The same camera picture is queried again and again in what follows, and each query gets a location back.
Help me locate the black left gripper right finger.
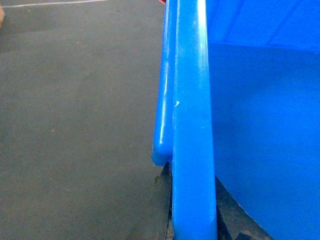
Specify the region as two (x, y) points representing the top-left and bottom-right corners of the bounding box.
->
(215, 177), (273, 240)

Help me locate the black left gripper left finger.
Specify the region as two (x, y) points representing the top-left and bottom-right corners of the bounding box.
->
(155, 162), (175, 240)

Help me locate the large blue plastic crate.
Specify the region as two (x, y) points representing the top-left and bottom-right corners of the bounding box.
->
(152, 0), (320, 240)

